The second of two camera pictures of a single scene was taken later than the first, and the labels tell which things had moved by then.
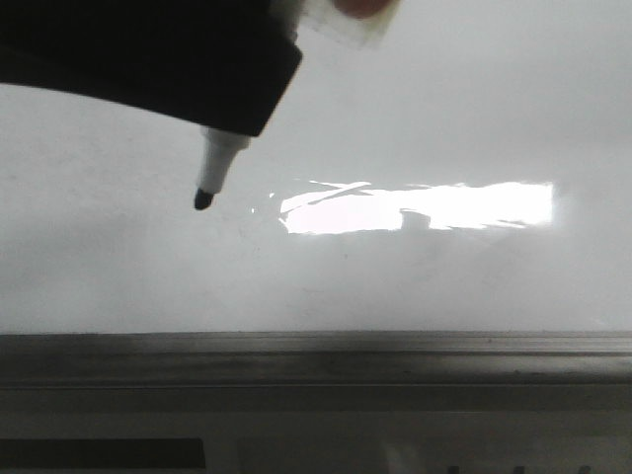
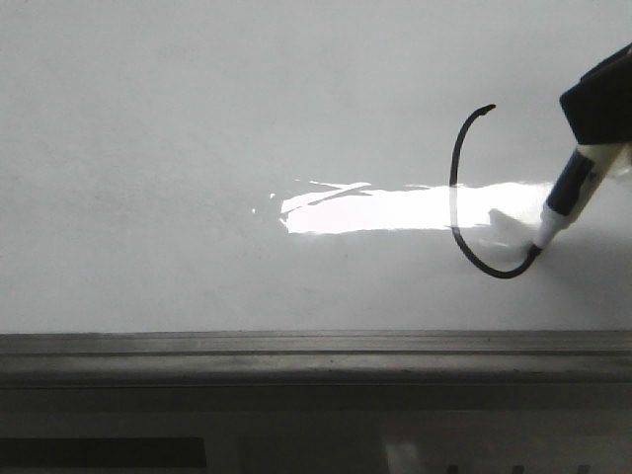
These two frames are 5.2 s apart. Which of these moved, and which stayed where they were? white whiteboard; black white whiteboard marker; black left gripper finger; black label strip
Moved: black left gripper finger; black white whiteboard marker
Stayed: black label strip; white whiteboard
